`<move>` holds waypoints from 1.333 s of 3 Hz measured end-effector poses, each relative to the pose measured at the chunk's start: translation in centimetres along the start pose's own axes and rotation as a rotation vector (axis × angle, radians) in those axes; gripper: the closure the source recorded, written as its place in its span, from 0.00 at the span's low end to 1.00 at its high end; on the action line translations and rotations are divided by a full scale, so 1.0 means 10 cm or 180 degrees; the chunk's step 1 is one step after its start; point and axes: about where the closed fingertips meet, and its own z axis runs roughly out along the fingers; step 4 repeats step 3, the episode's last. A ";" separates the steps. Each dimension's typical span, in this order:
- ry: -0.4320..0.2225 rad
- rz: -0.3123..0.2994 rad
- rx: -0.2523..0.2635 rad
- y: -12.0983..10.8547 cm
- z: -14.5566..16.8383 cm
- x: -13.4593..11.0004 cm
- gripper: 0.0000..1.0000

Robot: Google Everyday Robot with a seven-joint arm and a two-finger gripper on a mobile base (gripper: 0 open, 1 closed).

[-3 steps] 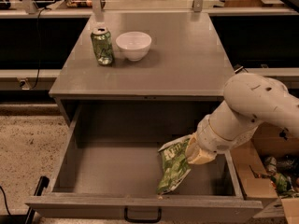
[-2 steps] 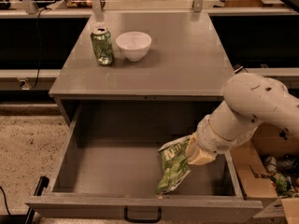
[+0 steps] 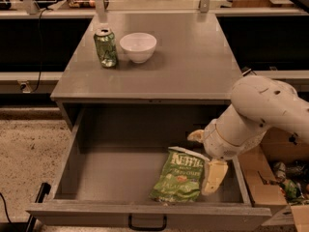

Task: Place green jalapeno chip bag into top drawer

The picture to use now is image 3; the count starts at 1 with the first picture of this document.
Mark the white ceramic bowl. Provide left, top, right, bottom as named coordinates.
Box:
left=120, top=33, right=157, bottom=64

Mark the open grey top drawer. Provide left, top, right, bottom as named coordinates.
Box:
left=27, top=104, right=271, bottom=230

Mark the black power cable left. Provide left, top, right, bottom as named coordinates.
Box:
left=31, top=7, right=54, bottom=94

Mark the grey cabinet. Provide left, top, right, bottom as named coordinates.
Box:
left=49, top=12, right=254, bottom=133

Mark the green jalapeno chip bag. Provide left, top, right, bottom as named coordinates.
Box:
left=149, top=146, right=210, bottom=203

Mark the green soda can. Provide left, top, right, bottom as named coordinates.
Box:
left=94, top=27, right=118, bottom=68

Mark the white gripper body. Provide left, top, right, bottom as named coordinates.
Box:
left=203, top=119, right=267, bottom=160

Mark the cardboard box with trash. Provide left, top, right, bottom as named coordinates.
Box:
left=239, top=129, right=309, bottom=232

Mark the black drawer handle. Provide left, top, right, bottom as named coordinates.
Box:
left=127, top=215, right=167, bottom=232

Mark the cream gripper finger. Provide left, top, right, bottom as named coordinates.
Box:
left=202, top=159, right=228, bottom=195
left=187, top=130, right=204, bottom=143

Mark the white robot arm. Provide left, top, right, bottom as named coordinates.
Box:
left=187, top=75, right=309, bottom=195

